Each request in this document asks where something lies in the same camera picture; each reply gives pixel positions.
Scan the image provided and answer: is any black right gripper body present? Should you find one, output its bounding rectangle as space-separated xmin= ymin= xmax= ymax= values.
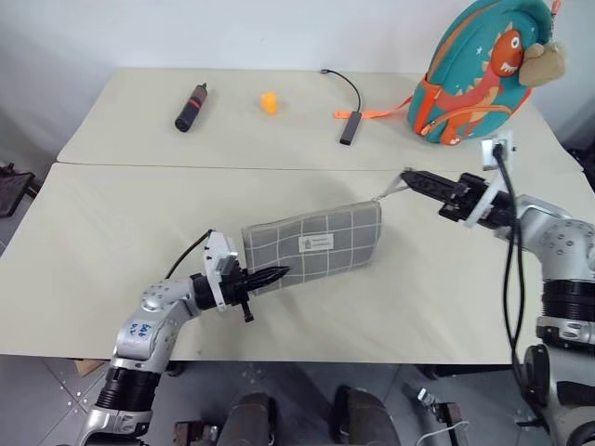
xmin=437 ymin=172 xmax=490 ymax=222

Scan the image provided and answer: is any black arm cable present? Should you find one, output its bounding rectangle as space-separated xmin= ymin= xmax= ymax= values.
xmin=165 ymin=229 xmax=216 ymax=280
xmin=492 ymin=142 xmax=536 ymax=413

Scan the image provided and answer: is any teal dinosaur backpack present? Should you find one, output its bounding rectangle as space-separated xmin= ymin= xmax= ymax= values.
xmin=333 ymin=0 xmax=562 ymax=149

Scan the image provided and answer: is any brown cardboard piece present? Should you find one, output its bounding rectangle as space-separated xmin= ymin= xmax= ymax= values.
xmin=73 ymin=359 xmax=107 ymax=376

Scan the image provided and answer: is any grey plaid pouch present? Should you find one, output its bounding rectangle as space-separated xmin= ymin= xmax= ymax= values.
xmin=238 ymin=172 xmax=412 ymax=295

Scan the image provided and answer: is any black and red cylinder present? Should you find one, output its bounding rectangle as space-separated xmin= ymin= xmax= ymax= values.
xmin=174 ymin=82 xmax=209 ymax=134

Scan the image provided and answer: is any brown plush toy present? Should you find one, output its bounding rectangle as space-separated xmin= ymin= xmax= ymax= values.
xmin=517 ymin=40 xmax=570 ymax=87

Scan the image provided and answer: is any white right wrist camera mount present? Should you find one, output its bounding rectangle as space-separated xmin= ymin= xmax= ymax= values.
xmin=466 ymin=129 xmax=517 ymax=229

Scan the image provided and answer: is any metal clamp bracket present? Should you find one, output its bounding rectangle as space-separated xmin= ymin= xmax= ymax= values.
xmin=402 ymin=381 xmax=471 ymax=446

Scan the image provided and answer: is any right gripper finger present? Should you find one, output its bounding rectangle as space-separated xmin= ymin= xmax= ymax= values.
xmin=406 ymin=181 xmax=457 ymax=206
xmin=400 ymin=169 xmax=467 ymax=192

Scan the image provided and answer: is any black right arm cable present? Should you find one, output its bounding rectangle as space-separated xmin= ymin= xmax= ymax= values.
xmin=492 ymin=142 xmax=536 ymax=413

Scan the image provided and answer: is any black USB hub with cable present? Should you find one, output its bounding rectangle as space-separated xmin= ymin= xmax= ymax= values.
xmin=319 ymin=68 xmax=364 ymax=147

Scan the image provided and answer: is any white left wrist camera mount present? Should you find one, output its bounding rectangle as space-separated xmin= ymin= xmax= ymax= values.
xmin=202 ymin=230 xmax=241 ymax=312

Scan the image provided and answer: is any dark rounded shape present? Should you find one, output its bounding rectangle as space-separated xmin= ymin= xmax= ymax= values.
xmin=331 ymin=384 xmax=397 ymax=446
xmin=221 ymin=391 xmax=281 ymax=446

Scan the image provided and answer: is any dark rusty block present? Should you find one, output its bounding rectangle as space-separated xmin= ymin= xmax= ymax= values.
xmin=173 ymin=419 xmax=220 ymax=446

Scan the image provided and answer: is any white cable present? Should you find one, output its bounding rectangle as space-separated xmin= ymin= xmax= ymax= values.
xmin=416 ymin=419 xmax=471 ymax=446

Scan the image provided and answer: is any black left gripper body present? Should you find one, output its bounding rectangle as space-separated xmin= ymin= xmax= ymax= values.
xmin=221 ymin=266 xmax=257 ymax=326

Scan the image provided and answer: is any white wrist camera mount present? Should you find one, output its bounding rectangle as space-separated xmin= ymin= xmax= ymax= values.
xmin=466 ymin=129 xmax=517 ymax=229
xmin=202 ymin=230 xmax=241 ymax=312

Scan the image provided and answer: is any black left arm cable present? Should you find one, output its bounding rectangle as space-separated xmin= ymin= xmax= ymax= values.
xmin=165 ymin=229 xmax=216 ymax=280

